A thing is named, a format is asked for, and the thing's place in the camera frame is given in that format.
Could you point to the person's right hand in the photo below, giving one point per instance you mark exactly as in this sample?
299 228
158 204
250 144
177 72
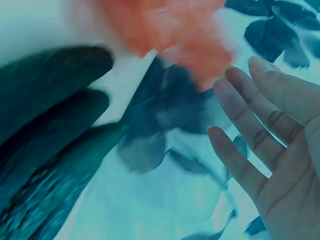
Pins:
295 175

